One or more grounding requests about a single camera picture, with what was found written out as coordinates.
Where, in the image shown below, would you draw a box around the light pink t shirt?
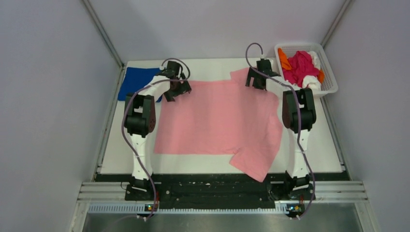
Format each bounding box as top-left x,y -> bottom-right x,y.
154,68 -> 283,182

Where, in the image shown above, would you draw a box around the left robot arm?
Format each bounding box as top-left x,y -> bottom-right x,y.
121,58 -> 191,200

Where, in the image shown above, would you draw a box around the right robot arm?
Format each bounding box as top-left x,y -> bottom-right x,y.
246,58 -> 317,201

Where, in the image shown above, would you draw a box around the orange cloth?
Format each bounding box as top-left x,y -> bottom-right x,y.
278,48 -> 292,71

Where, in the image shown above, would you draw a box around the magenta t shirt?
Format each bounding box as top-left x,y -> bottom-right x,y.
281,51 -> 321,87

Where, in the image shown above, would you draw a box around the folded blue t shirt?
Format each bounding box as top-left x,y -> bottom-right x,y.
117,67 -> 160,101

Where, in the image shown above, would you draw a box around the white plastic basket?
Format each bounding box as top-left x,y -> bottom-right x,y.
275,42 -> 338,98

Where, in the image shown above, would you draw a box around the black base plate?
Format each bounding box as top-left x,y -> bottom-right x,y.
94,173 -> 351,212

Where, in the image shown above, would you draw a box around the white slotted cable duct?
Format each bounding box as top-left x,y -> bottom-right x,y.
88,202 -> 302,215

